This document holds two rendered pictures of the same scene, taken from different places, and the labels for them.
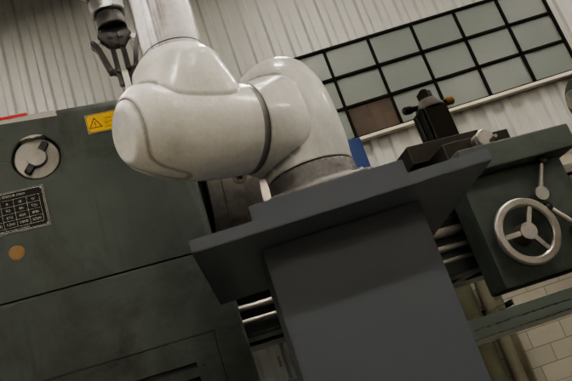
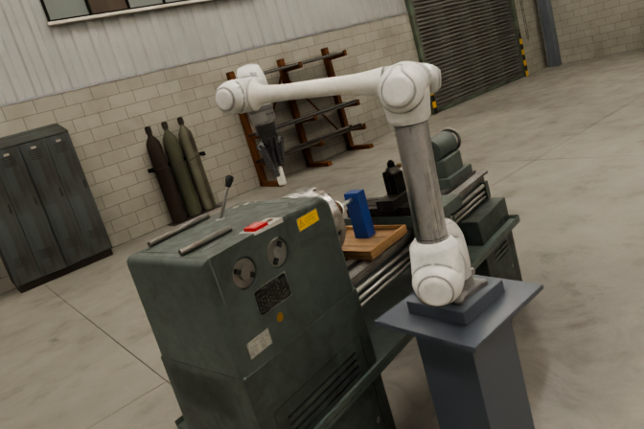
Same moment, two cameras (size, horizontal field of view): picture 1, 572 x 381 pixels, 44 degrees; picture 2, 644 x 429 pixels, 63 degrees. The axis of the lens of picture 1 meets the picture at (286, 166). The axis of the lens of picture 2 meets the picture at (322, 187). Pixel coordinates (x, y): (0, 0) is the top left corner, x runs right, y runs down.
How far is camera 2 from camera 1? 1.68 m
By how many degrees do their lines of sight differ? 44
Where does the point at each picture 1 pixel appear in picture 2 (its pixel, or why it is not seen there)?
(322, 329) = (483, 360)
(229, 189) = not seen: hidden behind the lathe
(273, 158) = not seen: hidden behind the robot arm
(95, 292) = (315, 328)
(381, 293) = (497, 340)
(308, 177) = (467, 287)
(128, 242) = (324, 296)
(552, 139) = (456, 203)
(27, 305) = (289, 347)
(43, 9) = not seen: outside the picture
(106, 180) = (310, 260)
